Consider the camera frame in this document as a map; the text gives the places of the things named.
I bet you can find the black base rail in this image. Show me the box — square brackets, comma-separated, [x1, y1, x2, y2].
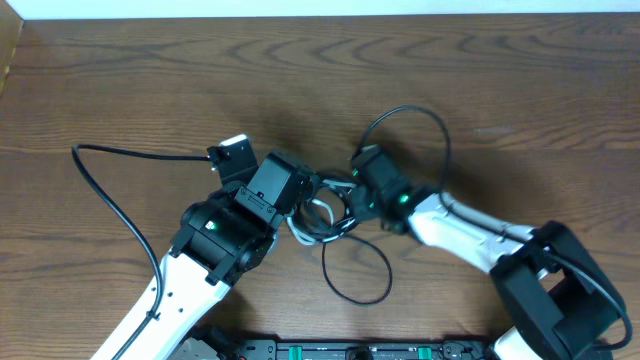
[169, 324, 501, 360]

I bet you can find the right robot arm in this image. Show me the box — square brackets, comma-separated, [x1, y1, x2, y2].
[351, 145, 632, 359]

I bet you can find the black USB cable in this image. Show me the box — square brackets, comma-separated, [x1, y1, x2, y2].
[294, 169, 394, 306]

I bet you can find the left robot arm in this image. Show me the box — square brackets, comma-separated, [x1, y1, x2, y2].
[94, 151, 318, 359]

